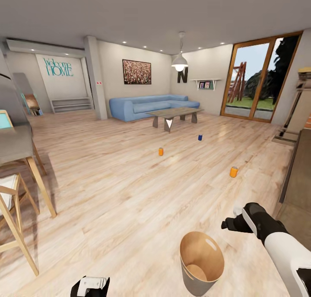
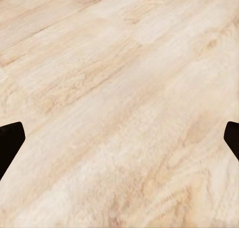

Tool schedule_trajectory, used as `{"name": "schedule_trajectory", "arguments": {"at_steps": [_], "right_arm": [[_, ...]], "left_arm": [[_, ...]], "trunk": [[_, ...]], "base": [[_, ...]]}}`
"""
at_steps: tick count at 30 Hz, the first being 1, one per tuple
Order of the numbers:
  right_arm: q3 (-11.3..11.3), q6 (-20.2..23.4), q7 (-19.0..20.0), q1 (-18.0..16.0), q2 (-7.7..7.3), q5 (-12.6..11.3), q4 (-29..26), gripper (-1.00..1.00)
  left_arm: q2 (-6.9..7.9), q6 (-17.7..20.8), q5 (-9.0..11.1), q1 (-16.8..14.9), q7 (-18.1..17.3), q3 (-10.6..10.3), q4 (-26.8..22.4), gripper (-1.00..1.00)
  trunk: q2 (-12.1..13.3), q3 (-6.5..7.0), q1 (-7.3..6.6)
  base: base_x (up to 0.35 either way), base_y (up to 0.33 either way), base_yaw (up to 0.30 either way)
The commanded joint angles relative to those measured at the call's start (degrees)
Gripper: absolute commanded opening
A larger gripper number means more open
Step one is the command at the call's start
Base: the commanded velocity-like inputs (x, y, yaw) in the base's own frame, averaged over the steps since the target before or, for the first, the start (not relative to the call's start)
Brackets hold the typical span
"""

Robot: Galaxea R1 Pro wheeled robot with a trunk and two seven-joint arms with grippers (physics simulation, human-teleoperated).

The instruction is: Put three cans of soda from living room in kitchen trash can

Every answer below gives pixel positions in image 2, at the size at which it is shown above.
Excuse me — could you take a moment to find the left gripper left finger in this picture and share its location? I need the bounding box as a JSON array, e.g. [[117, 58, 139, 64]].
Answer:
[[0, 121, 25, 180]]

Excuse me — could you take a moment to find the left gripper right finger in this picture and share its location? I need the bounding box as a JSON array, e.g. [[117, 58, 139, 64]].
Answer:
[[224, 121, 239, 161]]

